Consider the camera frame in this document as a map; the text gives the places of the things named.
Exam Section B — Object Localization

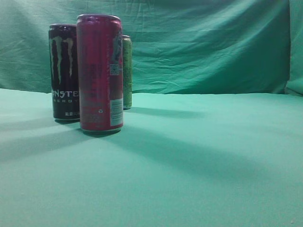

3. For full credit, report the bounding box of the green Monster energy can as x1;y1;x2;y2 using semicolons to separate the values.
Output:
122;35;133;110

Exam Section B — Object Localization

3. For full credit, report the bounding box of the pink slim drink can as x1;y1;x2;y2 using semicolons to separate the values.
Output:
76;14;123;133

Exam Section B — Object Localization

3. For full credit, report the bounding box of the green backdrop cloth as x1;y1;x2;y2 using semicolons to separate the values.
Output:
0;0;303;94

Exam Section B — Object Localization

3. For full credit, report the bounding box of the black Monster energy can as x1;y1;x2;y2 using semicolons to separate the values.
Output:
48;24;80;122

